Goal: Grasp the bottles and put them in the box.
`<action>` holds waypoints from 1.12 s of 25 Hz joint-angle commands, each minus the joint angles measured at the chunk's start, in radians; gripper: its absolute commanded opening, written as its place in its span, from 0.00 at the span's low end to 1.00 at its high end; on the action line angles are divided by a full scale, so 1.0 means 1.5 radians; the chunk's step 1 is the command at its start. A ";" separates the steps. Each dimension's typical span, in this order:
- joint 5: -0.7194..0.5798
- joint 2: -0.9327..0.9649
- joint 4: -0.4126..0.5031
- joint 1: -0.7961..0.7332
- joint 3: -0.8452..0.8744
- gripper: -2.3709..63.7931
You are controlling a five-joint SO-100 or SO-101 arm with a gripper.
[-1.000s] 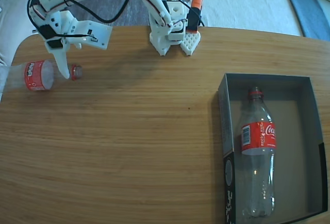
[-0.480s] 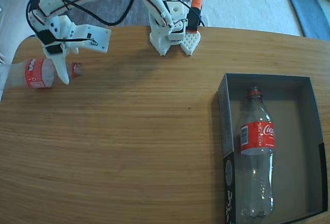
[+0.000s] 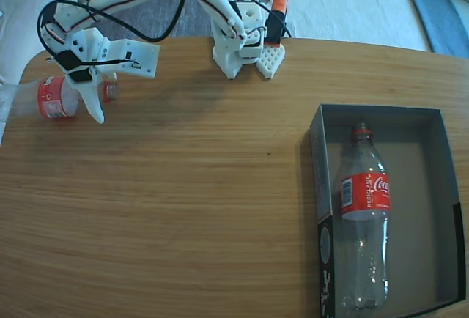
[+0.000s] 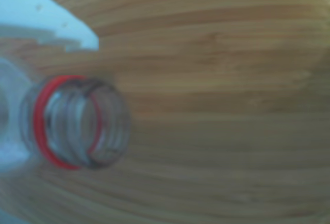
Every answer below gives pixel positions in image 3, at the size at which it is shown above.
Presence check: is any black camera cable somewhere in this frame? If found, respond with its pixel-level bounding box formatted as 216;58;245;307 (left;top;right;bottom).
36;0;294;68

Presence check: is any white cushion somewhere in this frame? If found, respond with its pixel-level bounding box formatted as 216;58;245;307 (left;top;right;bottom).
0;0;95;88

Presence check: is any blue cloth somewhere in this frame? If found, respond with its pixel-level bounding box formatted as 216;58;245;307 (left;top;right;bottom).
397;0;469;59

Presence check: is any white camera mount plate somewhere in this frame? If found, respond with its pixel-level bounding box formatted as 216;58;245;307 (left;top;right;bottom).
100;38;161;80

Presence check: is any white rug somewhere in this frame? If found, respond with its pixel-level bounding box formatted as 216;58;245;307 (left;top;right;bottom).
284;0;430;53

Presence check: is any clear bottle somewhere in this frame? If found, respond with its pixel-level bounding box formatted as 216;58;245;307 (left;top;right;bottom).
7;75;120;119
340;122;393;310

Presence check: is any grey cardboard box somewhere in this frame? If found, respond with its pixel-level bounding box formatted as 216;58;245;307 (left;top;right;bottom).
309;103;462;318

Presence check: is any grey carpet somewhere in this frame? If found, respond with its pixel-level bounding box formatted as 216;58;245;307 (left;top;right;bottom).
58;0;404;46

